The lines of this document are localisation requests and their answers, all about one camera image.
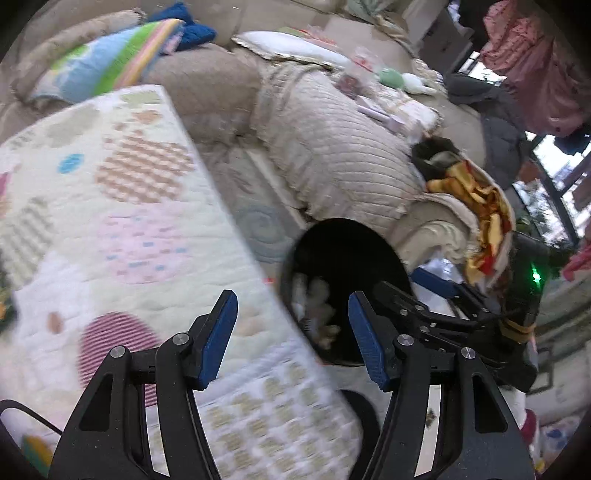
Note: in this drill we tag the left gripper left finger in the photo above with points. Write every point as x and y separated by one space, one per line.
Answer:
106 435

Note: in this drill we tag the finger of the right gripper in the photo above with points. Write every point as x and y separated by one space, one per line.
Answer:
462 295
410 316

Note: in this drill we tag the pink hanging garment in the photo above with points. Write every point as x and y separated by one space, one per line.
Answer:
551 87

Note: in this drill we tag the white satin cushion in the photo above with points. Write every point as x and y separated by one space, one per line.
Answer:
277 46

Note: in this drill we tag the striped bolster pillow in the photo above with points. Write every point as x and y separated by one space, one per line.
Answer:
30 69

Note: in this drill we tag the beige tufted sofa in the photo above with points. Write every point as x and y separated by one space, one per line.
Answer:
323 138

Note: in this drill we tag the yellow red cloth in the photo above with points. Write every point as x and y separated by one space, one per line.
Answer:
484 198

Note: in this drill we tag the black trash bin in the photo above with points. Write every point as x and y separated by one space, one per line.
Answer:
331 260

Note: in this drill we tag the green plush toy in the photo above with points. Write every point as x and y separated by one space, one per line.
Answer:
408 82

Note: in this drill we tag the colourful striped blanket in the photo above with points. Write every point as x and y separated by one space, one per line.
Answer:
108 63

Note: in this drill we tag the dark grey jacket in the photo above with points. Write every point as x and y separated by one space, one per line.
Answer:
507 147

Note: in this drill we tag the patchwork quilt table cover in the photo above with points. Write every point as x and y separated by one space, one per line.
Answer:
272 412

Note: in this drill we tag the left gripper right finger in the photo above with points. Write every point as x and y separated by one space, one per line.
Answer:
478 437

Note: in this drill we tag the purple handheld device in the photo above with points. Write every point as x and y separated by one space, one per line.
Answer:
390 122

